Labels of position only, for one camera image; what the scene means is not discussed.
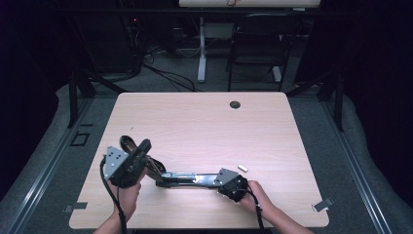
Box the white background desk top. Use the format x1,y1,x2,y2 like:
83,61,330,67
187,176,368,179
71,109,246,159
178,0,322,9

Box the person's left hand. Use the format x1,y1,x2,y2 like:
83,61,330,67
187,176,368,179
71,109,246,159
108,171,148,222

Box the black metal frame stand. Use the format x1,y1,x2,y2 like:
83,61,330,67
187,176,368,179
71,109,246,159
66,68,129,129
285,70,345,133

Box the black computer tower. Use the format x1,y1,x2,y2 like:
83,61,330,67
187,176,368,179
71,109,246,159
120,15,144,73

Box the dark grey stapler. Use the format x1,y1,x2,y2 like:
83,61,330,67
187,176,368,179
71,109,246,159
119,135,230,189

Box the tall white desk leg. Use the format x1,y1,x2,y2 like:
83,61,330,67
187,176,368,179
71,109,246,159
197,17,208,84

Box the grey and black tape piece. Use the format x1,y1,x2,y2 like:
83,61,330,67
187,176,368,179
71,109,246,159
311,196,335,214
62,201,89,215

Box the person's right hand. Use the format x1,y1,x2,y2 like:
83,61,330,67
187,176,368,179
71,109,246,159
239,180,273,215

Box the black folding chair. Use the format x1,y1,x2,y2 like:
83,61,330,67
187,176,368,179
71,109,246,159
226,13,301,93

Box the aluminium floor rail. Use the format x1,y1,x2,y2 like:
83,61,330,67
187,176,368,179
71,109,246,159
319,97,394,234
0,97,95,234

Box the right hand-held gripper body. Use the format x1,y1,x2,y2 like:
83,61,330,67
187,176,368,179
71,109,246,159
213,167,250,203

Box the black floor cables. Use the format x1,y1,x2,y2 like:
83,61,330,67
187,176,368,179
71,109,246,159
142,45,201,93

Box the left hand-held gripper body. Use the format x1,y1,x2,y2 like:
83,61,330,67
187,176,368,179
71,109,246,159
103,141,149,189

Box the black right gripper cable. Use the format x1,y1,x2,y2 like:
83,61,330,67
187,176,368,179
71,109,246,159
244,186,266,234

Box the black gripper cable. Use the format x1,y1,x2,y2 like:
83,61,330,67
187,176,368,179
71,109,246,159
98,155,129,234
244,186,266,234

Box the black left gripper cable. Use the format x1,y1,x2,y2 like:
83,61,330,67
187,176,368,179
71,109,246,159
98,155,129,234

